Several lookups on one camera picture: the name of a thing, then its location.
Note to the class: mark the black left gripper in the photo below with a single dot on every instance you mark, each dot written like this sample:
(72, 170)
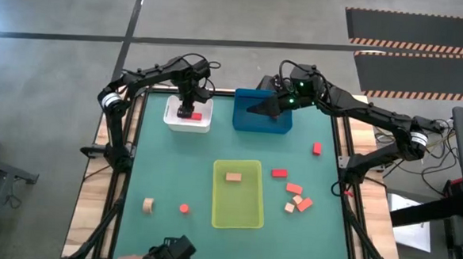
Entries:
(194, 92)

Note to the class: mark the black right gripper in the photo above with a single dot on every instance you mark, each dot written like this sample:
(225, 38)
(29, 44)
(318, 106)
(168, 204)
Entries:
(303, 85)

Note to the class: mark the long red rectangular block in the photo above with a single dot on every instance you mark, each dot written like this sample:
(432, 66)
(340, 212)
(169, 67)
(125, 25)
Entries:
(196, 116)
(279, 173)

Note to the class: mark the long wooden rectangular block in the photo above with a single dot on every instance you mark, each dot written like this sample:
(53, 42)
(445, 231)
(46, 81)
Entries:
(233, 176)

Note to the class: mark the orange-red rectangular block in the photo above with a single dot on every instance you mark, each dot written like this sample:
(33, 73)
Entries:
(304, 205)
(294, 188)

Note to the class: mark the orange-red cylinder block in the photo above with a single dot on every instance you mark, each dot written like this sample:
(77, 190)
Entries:
(184, 208)

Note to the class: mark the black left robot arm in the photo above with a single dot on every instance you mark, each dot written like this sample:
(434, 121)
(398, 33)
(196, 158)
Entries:
(114, 131)

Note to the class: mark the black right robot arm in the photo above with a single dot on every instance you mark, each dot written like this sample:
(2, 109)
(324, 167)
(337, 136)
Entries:
(375, 116)

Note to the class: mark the white plastic bin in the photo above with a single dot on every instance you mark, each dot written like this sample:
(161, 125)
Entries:
(206, 104)

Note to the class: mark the blue plastic bin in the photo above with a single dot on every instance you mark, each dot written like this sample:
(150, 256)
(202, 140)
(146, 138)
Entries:
(247, 122)

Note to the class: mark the short red rectangular block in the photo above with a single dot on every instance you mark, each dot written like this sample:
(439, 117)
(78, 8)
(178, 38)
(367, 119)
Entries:
(317, 148)

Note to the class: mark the small wooden block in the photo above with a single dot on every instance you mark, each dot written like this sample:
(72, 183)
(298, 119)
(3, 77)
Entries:
(297, 199)
(289, 207)

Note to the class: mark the translucent yellow plastic bin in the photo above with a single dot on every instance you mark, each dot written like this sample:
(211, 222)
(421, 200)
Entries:
(237, 205)

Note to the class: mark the green table mat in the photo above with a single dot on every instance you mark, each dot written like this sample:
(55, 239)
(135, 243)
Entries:
(163, 221)

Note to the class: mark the black handheld device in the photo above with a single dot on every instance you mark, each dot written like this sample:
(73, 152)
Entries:
(169, 251)

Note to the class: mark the black hazard-striped floor mat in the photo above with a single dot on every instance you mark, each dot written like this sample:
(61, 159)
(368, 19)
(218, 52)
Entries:
(415, 28)
(421, 76)

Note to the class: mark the black support beam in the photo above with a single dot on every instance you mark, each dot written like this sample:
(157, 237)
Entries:
(425, 211)

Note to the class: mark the white paper sheet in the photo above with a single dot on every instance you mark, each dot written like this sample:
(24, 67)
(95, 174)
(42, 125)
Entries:
(412, 234)

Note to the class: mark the black aluminium table frame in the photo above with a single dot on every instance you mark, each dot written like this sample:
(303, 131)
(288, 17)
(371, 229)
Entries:
(347, 230)

